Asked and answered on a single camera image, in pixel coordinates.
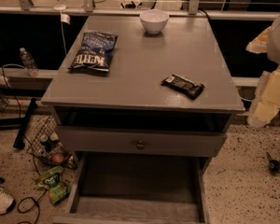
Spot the clear plastic water bottle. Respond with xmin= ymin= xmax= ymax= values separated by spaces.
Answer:
xmin=20 ymin=48 xmax=38 ymax=77

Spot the white ceramic bowl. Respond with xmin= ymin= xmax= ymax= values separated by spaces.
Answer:
xmin=140 ymin=9 xmax=169 ymax=34

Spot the black bar on floor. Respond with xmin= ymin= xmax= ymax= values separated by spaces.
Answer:
xmin=13 ymin=98 xmax=37 ymax=150

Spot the black rxbar chocolate wrapper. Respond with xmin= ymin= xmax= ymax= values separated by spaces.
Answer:
xmin=161 ymin=74 xmax=204 ymax=100

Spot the grey upper drawer with knob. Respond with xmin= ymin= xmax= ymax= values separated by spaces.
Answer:
xmin=56 ymin=126 xmax=227 ymax=157

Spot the grey wooden drawer cabinet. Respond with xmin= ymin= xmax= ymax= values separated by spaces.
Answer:
xmin=40 ymin=15 xmax=246 ymax=224

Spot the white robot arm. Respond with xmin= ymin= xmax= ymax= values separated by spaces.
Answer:
xmin=246 ymin=14 xmax=280 ymax=128

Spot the white hanging cable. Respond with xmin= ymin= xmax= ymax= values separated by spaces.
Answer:
xmin=54 ymin=4 xmax=72 ymax=56

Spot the blue kettle chips bag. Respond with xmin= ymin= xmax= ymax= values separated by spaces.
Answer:
xmin=69 ymin=31 xmax=119 ymax=73

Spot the wire basket with items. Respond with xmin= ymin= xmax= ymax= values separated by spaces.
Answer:
xmin=27 ymin=116 xmax=77 ymax=169

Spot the green snack bag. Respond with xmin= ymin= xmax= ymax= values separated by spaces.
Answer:
xmin=35 ymin=166 xmax=70 ymax=204

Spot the open grey lower drawer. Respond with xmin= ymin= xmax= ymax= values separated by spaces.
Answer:
xmin=53 ymin=154 xmax=210 ymax=224

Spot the black floor cable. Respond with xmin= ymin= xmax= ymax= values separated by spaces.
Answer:
xmin=16 ymin=189 xmax=49 ymax=224

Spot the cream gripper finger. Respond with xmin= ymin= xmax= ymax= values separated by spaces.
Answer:
xmin=247 ymin=65 xmax=280 ymax=128
xmin=245 ymin=27 xmax=271 ymax=54

